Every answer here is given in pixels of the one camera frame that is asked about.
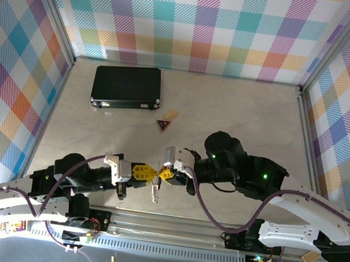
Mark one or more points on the tiny yellow stick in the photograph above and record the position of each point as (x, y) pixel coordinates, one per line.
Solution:
(113, 260)

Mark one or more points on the aluminium frame post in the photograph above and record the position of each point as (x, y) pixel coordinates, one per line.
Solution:
(335, 46)
(55, 7)

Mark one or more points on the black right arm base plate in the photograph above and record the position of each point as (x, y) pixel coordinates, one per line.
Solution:
(231, 240)

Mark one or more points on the aluminium table edge rail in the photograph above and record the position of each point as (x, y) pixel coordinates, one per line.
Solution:
(310, 154)
(45, 128)

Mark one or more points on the colourful printed card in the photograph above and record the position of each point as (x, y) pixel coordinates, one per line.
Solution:
(12, 226)

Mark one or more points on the ribbed wooden block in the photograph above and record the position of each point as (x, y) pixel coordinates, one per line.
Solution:
(310, 259)

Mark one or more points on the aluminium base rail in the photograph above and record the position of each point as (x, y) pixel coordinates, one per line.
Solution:
(163, 229)

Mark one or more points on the black triangular badge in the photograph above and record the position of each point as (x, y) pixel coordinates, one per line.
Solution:
(162, 125)

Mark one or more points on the black hard case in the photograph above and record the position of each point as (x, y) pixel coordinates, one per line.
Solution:
(125, 85)

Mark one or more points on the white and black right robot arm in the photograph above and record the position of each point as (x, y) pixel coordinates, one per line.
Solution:
(299, 202)

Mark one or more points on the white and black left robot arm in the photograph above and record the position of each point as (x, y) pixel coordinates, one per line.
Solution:
(3, 201)

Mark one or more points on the small green circuit board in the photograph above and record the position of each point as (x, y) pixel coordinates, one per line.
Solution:
(88, 238)
(259, 259)

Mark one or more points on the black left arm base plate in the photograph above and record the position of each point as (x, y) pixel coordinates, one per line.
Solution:
(102, 217)

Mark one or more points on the small wooden block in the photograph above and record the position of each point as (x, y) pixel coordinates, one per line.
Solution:
(171, 114)

